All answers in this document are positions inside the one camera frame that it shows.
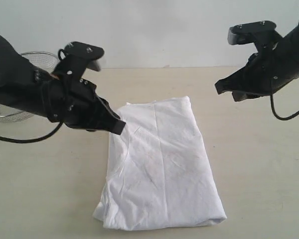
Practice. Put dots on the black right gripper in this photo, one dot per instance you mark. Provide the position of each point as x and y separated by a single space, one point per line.
261 76

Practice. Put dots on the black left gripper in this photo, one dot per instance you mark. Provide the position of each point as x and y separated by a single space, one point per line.
76 104

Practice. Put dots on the white t-shirt red lettering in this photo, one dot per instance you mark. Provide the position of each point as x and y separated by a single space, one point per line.
158 172

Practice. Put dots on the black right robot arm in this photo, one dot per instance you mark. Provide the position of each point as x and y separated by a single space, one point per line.
289 45

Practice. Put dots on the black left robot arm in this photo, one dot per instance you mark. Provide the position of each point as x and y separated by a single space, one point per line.
20 80

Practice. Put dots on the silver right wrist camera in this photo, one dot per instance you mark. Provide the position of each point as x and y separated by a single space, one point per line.
262 34

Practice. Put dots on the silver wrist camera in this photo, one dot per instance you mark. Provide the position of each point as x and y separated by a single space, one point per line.
76 57
262 34

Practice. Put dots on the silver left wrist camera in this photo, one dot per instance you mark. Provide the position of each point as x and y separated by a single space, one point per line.
76 57

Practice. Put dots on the metal wire mesh basket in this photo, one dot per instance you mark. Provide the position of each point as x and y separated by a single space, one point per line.
41 59

